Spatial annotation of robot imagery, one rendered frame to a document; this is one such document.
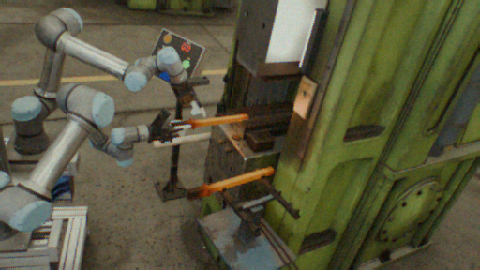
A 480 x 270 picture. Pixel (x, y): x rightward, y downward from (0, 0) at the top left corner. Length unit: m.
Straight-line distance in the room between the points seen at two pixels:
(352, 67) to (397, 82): 0.38
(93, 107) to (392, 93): 1.27
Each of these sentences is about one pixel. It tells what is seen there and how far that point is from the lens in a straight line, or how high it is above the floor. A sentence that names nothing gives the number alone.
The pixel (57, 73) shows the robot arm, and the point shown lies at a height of 1.16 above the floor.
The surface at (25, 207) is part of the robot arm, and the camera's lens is 1.40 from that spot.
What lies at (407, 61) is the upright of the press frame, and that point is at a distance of 1.81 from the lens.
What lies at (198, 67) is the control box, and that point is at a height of 1.09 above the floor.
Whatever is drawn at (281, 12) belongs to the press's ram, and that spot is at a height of 1.59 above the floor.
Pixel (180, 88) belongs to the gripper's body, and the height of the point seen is 1.21.
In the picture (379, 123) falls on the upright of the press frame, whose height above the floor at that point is 1.17.
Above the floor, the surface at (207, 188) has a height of 0.94.
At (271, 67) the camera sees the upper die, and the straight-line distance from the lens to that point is 1.80.
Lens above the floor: 2.00
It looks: 33 degrees down
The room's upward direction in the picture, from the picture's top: 12 degrees clockwise
